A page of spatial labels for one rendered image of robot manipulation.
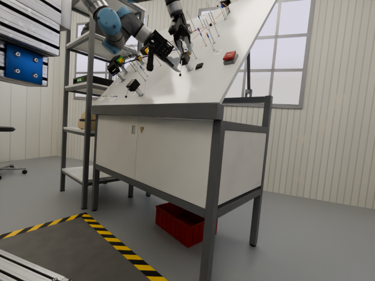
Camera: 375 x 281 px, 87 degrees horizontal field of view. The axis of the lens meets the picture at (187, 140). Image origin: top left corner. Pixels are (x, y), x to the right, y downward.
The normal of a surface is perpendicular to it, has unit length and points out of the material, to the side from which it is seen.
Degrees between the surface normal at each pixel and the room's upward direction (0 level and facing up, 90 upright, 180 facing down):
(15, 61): 90
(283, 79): 90
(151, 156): 90
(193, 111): 90
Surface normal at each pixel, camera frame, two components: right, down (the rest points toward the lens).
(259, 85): -0.33, 0.04
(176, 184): -0.65, 0.00
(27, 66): 0.94, 0.10
